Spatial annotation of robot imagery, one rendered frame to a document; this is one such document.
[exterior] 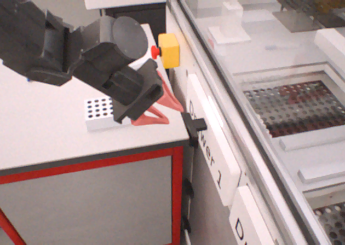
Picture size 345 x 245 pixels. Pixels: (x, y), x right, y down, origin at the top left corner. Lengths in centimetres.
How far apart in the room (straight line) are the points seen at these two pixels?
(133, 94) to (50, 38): 15
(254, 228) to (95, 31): 35
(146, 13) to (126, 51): 102
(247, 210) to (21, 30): 39
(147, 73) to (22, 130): 51
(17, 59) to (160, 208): 79
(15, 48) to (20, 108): 62
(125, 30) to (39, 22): 10
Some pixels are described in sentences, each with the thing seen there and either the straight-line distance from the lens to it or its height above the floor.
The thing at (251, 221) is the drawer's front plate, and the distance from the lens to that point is 52.
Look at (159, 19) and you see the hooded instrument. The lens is 145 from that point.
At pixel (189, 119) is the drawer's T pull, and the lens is 66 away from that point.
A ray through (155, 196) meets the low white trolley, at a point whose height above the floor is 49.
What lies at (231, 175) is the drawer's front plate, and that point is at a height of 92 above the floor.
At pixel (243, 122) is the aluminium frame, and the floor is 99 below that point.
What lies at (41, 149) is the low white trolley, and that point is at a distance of 87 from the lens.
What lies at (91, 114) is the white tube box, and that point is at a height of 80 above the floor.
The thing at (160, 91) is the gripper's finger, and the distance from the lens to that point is 50.
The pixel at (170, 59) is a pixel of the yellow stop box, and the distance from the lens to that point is 91.
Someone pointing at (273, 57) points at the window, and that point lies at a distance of 44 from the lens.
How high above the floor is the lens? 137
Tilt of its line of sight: 45 degrees down
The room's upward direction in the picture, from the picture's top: straight up
